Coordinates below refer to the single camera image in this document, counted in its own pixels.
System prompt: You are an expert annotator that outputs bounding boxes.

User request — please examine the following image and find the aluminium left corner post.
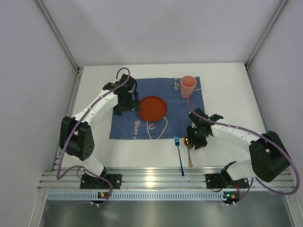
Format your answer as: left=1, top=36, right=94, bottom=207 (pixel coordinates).
left=34, top=0, right=79, bottom=71

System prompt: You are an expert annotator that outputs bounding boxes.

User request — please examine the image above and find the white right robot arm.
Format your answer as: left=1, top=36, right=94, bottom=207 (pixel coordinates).
left=187, top=108, right=290, bottom=183

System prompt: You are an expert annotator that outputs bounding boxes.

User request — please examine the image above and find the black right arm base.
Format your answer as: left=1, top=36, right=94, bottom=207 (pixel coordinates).
left=205, top=174, right=249, bottom=190

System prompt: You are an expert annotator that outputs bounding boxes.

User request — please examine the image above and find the red round plate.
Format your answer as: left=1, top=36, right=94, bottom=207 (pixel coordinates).
left=138, top=96, right=167, bottom=122

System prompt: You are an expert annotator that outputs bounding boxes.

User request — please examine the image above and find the aluminium table rail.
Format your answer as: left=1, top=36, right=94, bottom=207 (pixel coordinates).
left=37, top=166, right=293, bottom=192

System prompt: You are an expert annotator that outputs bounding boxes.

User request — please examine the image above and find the gold ornate spoon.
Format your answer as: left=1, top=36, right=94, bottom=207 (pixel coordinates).
left=184, top=137, right=193, bottom=168

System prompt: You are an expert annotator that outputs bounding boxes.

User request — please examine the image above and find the aluminium corner post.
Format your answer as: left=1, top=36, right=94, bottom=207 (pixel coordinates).
left=245, top=0, right=291, bottom=69
left=34, top=0, right=79, bottom=71

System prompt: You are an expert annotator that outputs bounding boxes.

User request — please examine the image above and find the grey slotted cable duct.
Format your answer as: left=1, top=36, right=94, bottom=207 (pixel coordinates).
left=47, top=191, right=239, bottom=201

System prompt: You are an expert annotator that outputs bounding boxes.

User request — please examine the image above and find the blue metal fork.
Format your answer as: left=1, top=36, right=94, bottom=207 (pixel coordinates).
left=174, top=135, right=185, bottom=176

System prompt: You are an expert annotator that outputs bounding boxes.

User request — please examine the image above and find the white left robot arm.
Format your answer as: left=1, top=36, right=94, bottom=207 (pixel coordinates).
left=59, top=74, right=169, bottom=179

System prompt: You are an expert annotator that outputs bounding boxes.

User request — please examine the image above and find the pink plastic cup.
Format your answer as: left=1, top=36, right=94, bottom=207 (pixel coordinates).
left=180, top=75, right=197, bottom=99

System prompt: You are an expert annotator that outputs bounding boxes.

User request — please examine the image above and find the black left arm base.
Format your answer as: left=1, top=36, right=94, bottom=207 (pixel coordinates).
left=80, top=174, right=122, bottom=189

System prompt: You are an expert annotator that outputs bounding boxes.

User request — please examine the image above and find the aluminium right corner post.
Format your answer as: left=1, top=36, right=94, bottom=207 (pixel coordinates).
left=245, top=0, right=291, bottom=69

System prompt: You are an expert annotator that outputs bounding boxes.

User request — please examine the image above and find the blue cloth placemat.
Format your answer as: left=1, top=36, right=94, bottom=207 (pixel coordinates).
left=109, top=78, right=192, bottom=140

